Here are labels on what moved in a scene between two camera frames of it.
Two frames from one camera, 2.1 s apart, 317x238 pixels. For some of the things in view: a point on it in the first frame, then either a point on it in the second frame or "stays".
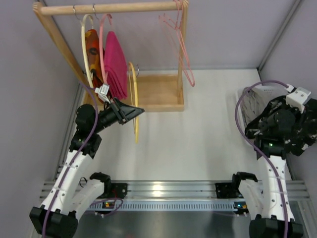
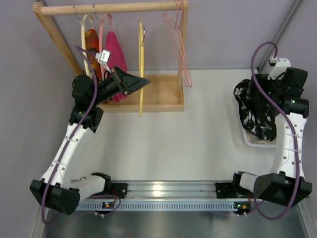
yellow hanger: (135, 121) to (141, 33)
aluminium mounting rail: (192, 190) stays
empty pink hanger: (174, 35) stays
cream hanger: (89, 77) stays
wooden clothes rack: (154, 91) stays
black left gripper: (119, 111) to (120, 82)
